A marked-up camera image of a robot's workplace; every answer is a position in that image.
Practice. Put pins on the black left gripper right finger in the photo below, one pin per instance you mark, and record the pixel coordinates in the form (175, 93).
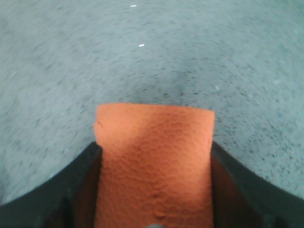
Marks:
(242, 199)

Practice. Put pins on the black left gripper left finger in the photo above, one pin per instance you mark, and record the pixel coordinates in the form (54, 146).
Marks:
(67, 200)

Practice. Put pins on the orange foam cube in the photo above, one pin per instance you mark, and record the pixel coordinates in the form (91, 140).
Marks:
(155, 166)

